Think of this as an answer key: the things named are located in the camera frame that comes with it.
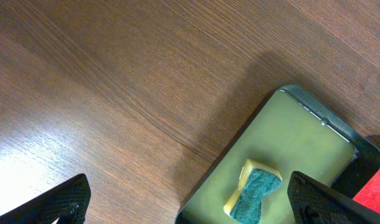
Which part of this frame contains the red plastic tray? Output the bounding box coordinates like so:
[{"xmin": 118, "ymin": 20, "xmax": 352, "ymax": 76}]
[{"xmin": 353, "ymin": 169, "xmax": 380, "ymax": 213}]

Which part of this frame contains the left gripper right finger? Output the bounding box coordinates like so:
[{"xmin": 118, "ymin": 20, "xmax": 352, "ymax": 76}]
[{"xmin": 287, "ymin": 171, "xmax": 380, "ymax": 224}]

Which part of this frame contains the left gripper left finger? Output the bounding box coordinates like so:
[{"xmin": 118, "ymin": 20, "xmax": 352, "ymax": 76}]
[{"xmin": 0, "ymin": 174, "xmax": 91, "ymax": 224}]

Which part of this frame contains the green and yellow sponge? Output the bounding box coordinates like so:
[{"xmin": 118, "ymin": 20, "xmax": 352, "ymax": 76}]
[{"xmin": 224, "ymin": 159, "xmax": 282, "ymax": 224}]

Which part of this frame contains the dark green tray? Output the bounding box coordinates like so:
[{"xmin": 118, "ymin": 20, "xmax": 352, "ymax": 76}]
[{"xmin": 176, "ymin": 85, "xmax": 380, "ymax": 223}]

